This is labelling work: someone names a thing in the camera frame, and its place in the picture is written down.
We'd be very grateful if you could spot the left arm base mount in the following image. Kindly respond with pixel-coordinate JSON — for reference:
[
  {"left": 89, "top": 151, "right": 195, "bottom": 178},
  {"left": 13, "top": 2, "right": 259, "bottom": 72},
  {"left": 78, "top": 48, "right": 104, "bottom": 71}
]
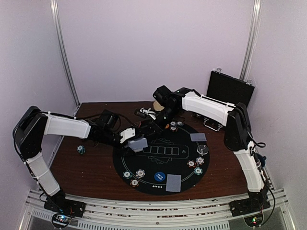
[{"left": 44, "top": 199, "right": 86, "bottom": 229}]

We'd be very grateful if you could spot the blue small blind button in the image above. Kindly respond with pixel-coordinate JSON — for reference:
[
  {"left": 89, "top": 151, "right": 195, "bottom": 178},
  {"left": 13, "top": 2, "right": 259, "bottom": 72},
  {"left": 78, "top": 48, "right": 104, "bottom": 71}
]
[{"left": 154, "top": 172, "right": 166, "bottom": 182}]

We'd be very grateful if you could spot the black hundred chip bottom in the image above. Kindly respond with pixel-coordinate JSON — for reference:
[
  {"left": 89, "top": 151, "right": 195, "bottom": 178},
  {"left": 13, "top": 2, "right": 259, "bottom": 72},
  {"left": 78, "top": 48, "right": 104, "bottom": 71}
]
[{"left": 130, "top": 179, "right": 140, "bottom": 187}]

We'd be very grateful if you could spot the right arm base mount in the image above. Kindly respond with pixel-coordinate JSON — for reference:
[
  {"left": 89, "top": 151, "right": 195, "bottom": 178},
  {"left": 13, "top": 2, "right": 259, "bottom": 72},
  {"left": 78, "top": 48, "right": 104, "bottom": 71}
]
[{"left": 229, "top": 198, "right": 271, "bottom": 228}]

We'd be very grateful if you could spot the right aluminium post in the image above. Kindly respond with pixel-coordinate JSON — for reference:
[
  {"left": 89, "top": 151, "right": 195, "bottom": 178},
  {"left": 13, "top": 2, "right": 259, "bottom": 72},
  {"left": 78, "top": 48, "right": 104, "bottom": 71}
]
[{"left": 239, "top": 0, "right": 262, "bottom": 82}]

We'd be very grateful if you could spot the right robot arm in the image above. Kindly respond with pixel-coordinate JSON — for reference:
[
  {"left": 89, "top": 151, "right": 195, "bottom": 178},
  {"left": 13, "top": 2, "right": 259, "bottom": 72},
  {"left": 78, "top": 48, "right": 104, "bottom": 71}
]
[{"left": 134, "top": 85, "right": 271, "bottom": 216}]

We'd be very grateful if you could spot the dark blue mug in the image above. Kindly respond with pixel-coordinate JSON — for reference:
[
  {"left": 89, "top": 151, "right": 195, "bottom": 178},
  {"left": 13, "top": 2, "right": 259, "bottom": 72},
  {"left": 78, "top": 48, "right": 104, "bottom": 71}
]
[{"left": 259, "top": 155, "right": 267, "bottom": 168}]

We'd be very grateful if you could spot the clear dealer button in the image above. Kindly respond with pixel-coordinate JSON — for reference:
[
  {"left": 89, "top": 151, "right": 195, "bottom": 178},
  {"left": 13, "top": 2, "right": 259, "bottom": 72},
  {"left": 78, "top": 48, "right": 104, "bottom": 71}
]
[{"left": 197, "top": 145, "right": 209, "bottom": 155}]

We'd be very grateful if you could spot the round black poker mat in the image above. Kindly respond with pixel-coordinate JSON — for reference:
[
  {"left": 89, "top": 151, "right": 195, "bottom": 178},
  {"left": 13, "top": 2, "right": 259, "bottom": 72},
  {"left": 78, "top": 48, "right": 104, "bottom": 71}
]
[{"left": 113, "top": 124, "right": 210, "bottom": 196}]

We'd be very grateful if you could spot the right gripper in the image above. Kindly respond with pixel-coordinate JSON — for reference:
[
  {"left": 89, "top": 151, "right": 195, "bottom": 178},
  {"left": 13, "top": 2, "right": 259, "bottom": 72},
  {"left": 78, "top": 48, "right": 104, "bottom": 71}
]
[{"left": 145, "top": 105, "right": 181, "bottom": 138}]

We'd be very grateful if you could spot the blue ten chip bottom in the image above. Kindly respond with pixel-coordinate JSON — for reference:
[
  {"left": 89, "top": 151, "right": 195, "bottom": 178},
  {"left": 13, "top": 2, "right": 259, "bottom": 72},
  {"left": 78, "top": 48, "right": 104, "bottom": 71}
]
[{"left": 135, "top": 169, "right": 145, "bottom": 178}]

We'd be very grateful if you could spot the black poker chip case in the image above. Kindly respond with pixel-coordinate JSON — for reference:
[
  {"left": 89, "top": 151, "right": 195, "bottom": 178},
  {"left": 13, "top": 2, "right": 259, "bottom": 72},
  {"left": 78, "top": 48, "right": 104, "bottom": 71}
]
[{"left": 205, "top": 68, "right": 255, "bottom": 107}]

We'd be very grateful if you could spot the beige bird plate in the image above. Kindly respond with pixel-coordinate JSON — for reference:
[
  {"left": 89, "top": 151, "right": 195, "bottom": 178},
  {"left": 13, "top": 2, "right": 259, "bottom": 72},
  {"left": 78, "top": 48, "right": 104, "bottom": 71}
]
[{"left": 153, "top": 100, "right": 164, "bottom": 111}]

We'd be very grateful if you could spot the black hundred chip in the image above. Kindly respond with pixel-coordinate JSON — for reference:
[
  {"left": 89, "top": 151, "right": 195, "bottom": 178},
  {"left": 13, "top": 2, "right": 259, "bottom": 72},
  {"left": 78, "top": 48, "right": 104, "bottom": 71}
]
[
  {"left": 130, "top": 179, "right": 140, "bottom": 187},
  {"left": 170, "top": 126, "right": 178, "bottom": 132}
]

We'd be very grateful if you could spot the aluminium front rail frame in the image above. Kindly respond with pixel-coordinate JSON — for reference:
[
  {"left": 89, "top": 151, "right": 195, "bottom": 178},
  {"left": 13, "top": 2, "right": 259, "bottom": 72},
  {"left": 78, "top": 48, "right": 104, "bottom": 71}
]
[{"left": 17, "top": 189, "right": 298, "bottom": 230}]

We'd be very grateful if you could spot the green fifty chip bottom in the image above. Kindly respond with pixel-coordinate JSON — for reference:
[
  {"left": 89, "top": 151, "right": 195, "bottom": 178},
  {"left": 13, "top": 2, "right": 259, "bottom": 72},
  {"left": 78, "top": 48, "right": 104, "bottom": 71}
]
[{"left": 122, "top": 171, "right": 132, "bottom": 179}]

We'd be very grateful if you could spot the left aluminium post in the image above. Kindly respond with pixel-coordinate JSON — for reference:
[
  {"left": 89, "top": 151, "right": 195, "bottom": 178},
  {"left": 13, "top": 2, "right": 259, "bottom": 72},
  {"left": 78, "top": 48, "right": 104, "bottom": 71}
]
[{"left": 50, "top": 0, "right": 81, "bottom": 107}]

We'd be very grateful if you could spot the blue card seat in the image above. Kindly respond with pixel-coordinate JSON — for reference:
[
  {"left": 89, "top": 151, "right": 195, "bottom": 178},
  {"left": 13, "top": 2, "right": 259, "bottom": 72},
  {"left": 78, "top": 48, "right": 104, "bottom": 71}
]
[{"left": 190, "top": 133, "right": 207, "bottom": 142}]

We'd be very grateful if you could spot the green chip stack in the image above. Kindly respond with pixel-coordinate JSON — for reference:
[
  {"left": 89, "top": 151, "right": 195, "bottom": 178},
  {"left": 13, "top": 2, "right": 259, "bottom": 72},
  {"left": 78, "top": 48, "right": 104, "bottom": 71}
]
[{"left": 76, "top": 145, "right": 86, "bottom": 155}]

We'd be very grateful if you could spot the black hundred chip top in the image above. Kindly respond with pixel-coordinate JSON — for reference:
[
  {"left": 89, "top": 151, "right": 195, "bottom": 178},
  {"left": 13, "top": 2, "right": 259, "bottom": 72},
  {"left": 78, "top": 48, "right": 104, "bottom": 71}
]
[{"left": 170, "top": 126, "right": 178, "bottom": 132}]

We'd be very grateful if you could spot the aluminium post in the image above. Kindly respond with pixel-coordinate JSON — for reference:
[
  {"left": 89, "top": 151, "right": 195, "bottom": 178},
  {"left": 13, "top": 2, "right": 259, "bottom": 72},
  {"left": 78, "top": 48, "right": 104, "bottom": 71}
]
[
  {"left": 239, "top": 0, "right": 262, "bottom": 82},
  {"left": 50, "top": 0, "right": 81, "bottom": 107}
]

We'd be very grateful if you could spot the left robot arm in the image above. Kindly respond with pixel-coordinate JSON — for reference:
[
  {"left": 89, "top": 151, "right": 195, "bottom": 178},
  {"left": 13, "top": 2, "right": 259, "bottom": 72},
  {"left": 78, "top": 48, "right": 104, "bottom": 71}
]
[{"left": 12, "top": 106, "right": 140, "bottom": 213}]

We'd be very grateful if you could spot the single blue playing card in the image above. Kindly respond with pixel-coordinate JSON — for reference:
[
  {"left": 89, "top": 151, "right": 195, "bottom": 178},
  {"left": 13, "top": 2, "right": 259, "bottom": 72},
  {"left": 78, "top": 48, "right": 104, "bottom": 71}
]
[{"left": 165, "top": 174, "right": 181, "bottom": 193}]

